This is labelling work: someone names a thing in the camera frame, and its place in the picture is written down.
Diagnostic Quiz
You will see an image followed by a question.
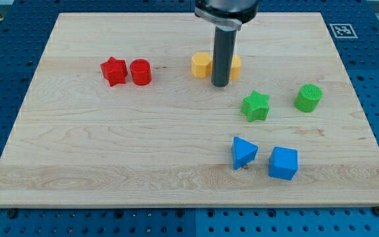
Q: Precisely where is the red star block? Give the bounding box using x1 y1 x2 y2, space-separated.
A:
100 57 128 87

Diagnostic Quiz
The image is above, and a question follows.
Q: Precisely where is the light wooden board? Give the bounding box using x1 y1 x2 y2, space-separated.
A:
0 13 379 209

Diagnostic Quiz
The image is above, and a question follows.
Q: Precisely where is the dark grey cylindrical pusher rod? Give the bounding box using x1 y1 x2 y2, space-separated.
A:
211 26 236 87

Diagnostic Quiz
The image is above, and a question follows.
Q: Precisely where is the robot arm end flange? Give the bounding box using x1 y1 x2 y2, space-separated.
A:
195 0 259 31

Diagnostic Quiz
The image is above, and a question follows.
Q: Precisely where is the yellow cylinder block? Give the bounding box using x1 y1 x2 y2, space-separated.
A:
191 52 213 78

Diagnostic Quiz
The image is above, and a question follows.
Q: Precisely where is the green star block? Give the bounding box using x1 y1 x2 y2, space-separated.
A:
241 90 270 122

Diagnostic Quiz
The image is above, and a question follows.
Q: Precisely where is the blue triangle block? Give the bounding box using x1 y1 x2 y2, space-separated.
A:
231 137 259 170

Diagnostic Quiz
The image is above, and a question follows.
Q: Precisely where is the red cylinder block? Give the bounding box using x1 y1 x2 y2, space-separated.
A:
130 59 152 86

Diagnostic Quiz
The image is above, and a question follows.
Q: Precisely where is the green cylinder block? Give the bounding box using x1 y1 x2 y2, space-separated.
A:
294 84 322 113

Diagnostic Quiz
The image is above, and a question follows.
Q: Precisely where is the white fiducial marker tag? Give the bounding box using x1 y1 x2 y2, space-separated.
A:
330 23 357 39

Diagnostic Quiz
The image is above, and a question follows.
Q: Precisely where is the yellow block behind rod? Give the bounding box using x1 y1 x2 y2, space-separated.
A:
230 54 242 80

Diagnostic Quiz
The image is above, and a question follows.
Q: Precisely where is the blue cube block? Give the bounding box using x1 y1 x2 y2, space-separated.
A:
268 146 298 180

